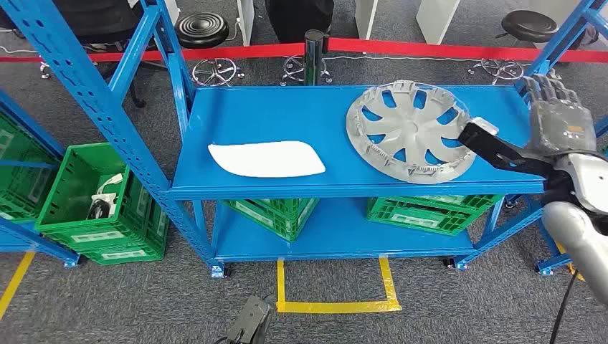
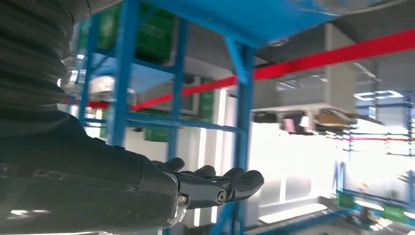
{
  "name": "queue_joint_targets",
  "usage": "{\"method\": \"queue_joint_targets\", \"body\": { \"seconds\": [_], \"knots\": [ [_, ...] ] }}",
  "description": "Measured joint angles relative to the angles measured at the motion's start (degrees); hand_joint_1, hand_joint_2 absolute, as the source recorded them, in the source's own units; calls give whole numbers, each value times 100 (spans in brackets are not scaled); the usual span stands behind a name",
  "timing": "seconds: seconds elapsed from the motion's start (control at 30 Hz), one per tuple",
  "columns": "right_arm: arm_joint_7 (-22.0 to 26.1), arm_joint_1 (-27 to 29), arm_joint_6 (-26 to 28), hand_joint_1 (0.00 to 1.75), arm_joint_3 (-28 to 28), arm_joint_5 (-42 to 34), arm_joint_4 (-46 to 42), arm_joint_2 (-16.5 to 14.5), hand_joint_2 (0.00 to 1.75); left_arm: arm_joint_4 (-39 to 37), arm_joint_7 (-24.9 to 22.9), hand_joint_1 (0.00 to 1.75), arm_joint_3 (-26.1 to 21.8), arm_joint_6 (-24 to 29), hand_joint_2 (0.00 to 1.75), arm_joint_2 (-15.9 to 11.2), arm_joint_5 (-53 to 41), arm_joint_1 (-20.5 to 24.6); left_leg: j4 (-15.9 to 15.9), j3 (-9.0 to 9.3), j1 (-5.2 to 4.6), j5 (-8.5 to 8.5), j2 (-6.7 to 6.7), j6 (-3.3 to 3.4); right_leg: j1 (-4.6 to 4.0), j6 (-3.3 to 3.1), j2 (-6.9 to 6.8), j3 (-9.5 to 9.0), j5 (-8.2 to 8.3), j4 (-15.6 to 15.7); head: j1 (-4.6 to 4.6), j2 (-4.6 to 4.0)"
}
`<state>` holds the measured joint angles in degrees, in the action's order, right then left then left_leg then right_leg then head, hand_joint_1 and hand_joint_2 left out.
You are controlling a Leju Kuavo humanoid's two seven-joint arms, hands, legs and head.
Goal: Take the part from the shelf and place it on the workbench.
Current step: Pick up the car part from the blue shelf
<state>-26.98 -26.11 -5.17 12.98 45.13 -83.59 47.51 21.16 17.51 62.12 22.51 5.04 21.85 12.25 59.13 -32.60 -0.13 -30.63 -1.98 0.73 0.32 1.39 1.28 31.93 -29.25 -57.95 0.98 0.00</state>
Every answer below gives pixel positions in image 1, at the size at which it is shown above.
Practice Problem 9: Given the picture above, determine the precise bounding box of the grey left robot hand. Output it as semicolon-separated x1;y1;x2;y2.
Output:
227;296;272;344

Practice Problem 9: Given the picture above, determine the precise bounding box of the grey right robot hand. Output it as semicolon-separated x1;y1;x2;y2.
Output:
522;73;597;158

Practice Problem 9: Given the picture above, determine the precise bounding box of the silver plastic wheel hubcap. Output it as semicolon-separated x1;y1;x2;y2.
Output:
346;80;478;185

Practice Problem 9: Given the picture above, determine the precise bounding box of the white curved plastic part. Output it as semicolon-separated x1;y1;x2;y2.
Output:
207;140;327;179

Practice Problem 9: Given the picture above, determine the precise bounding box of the yellow floor tape square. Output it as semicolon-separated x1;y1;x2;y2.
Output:
276;256;403;315
0;252;37;319

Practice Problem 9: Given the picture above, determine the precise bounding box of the black smooth-seat round stool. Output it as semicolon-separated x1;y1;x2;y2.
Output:
467;10;559;87

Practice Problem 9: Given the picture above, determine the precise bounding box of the green plastic crate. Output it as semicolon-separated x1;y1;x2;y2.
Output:
0;111;62;224
404;194;505;213
35;142;160;248
78;187;171;266
222;198;320;243
366;196;478;237

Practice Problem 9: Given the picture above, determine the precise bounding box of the yellow floor tape line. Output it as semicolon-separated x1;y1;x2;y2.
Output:
556;242;586;282

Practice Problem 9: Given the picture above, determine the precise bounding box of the red barrier belt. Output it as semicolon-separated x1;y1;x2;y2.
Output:
328;37;608;64
0;42;305;64

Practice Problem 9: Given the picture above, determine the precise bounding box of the black swivel chair chrome base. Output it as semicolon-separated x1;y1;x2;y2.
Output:
265;0;335;87

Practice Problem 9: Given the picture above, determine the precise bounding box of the black ribbed-seat round stool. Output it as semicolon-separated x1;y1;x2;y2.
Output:
174;11;245;87

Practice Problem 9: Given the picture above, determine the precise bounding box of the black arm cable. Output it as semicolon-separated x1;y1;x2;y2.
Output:
550;269;578;344

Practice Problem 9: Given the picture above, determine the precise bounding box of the white device with cable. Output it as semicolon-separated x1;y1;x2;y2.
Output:
87;173;125;220

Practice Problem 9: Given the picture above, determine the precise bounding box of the black stanchion post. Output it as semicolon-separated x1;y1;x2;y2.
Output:
303;29;326;87

